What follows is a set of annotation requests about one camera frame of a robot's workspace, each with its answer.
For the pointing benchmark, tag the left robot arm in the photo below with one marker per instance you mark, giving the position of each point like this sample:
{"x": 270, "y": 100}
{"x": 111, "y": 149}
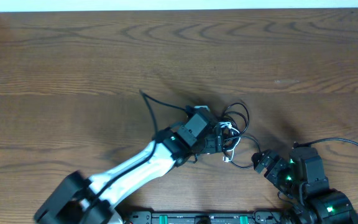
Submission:
{"x": 94, "y": 199}

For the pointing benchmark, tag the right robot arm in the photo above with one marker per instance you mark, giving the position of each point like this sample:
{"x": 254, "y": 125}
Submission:
{"x": 302, "y": 178}

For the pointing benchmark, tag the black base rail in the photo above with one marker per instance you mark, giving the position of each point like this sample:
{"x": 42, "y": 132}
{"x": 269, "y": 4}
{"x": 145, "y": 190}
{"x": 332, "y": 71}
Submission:
{"x": 258, "y": 216}

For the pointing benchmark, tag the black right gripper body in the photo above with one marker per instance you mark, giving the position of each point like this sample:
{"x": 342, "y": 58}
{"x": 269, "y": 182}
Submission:
{"x": 279, "y": 174}

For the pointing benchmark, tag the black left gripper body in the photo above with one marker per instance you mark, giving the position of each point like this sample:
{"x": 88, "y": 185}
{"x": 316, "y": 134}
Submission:
{"x": 217, "y": 140}

